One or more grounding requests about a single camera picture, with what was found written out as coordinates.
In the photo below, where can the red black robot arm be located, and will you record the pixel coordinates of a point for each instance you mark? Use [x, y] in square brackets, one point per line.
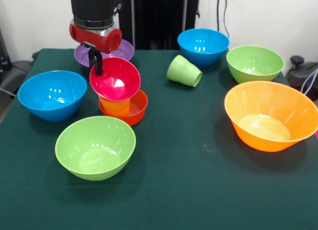
[92, 6]

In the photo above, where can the small pink plastic bowl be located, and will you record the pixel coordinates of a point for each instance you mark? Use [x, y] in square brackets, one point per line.
[116, 81]

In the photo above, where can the blue plastic bowl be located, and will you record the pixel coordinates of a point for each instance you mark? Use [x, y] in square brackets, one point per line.
[206, 57]
[49, 96]

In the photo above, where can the grey pedestal leg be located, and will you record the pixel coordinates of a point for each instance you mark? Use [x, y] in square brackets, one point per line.
[298, 76]
[17, 71]

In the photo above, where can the orange plastic cup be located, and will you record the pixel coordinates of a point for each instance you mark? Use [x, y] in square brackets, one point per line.
[115, 108]

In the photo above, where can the small red-orange plastic bowl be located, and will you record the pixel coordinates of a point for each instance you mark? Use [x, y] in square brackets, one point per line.
[139, 110]

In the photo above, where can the dark green tablecloth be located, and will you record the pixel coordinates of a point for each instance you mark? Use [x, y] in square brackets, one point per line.
[174, 190]

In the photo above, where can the green plastic cup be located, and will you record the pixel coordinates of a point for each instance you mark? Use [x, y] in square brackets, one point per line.
[182, 71]

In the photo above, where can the purple plastic bowl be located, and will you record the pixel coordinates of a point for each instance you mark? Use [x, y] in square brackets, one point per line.
[125, 51]

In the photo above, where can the green plastic bowl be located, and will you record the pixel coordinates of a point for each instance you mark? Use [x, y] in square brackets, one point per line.
[253, 66]
[94, 145]

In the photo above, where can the large orange plastic bowl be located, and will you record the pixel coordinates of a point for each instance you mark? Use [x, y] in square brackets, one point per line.
[268, 110]

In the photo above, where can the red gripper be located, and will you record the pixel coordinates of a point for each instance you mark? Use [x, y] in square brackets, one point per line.
[94, 38]

